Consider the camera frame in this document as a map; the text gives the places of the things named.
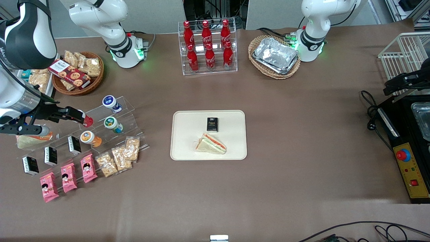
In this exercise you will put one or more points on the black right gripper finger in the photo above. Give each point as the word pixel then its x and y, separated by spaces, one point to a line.
pixel 76 120
pixel 75 112

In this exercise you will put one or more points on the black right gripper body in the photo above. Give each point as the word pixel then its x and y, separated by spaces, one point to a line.
pixel 46 112

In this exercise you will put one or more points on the green gum bottle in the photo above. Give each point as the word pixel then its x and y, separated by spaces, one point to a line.
pixel 111 123

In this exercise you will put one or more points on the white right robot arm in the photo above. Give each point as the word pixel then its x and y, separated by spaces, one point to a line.
pixel 100 13

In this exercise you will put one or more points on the red gum bottle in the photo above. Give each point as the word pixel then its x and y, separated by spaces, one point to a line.
pixel 88 121

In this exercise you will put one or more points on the orange gum bottle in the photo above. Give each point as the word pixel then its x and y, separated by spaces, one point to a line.
pixel 88 137

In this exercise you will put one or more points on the blue gum bottle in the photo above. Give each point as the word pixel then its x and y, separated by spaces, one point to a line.
pixel 110 102

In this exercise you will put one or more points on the cream plastic tray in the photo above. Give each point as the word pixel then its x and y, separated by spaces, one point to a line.
pixel 188 134

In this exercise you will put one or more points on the aluminium foil tray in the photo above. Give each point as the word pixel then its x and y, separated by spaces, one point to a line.
pixel 275 53

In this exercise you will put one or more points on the white plastic bin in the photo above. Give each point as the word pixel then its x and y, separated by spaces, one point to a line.
pixel 51 88

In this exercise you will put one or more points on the small black white box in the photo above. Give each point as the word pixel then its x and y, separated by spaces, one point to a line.
pixel 74 145
pixel 30 166
pixel 50 156

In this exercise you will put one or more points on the clear rice cracker pack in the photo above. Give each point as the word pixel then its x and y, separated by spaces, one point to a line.
pixel 38 81
pixel 132 149
pixel 81 59
pixel 121 158
pixel 71 58
pixel 67 85
pixel 92 67
pixel 106 164

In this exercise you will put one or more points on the wrapped triangle sandwich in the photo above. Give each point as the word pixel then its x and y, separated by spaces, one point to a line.
pixel 30 142
pixel 211 145

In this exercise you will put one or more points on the round brown wicker basket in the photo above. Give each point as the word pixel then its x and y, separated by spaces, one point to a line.
pixel 97 81

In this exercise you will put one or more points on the red cookie box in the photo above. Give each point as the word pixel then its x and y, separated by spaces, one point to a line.
pixel 69 74

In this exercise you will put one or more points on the teal snack pack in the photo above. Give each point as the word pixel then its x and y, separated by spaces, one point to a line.
pixel 26 74

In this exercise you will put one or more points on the pink snack packet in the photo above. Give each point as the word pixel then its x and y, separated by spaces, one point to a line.
pixel 49 187
pixel 69 177
pixel 88 168

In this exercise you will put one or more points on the clear acrylic tiered display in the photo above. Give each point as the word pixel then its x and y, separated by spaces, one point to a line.
pixel 129 116

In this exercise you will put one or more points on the red cola bottle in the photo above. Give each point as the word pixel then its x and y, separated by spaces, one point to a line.
pixel 210 59
pixel 228 57
pixel 225 32
pixel 206 33
pixel 192 60
pixel 188 33

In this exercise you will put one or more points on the small black tissue pack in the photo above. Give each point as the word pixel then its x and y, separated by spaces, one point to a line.
pixel 212 124

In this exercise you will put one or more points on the black equipment rack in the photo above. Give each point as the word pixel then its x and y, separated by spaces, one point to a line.
pixel 201 8

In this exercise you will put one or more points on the clear acrylic bottle rack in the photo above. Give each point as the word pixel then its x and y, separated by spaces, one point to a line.
pixel 235 50

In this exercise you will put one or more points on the small white device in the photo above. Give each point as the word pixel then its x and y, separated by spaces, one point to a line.
pixel 219 238

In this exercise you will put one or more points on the tan wicker basket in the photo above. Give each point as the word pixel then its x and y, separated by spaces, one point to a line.
pixel 255 45

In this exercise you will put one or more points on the black sealing machine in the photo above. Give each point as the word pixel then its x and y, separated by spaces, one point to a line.
pixel 401 127

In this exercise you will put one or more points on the red emergency stop button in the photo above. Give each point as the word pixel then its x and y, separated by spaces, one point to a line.
pixel 403 155

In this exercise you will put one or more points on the yellow control panel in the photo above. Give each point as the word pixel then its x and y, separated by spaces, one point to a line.
pixel 415 171

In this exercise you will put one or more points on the metal container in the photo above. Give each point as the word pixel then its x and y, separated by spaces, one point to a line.
pixel 422 119

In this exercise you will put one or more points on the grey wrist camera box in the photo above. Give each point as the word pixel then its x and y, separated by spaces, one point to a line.
pixel 30 130

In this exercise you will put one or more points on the aluminium frame shelf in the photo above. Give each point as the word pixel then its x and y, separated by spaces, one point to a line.
pixel 406 10

